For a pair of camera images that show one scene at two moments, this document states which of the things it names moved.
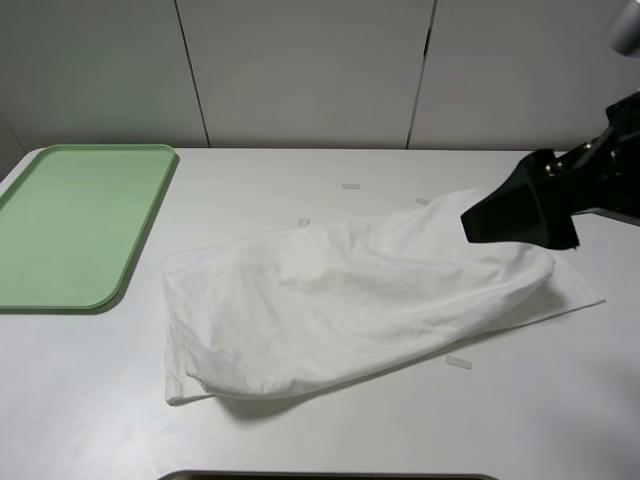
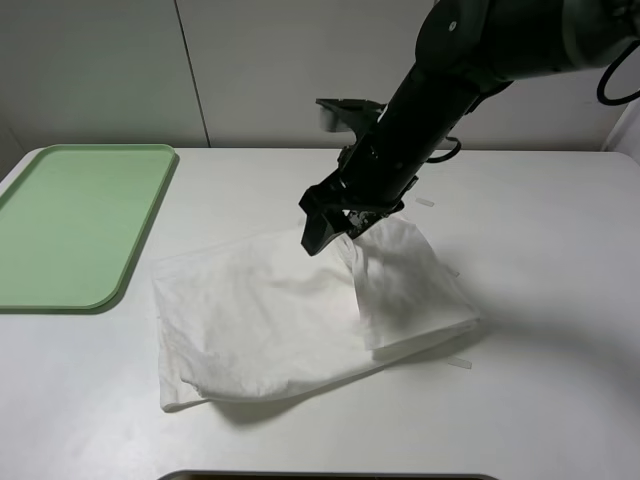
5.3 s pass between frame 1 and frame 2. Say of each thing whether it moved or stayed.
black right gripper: moved
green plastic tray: stayed
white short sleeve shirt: moved
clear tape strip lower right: stayed
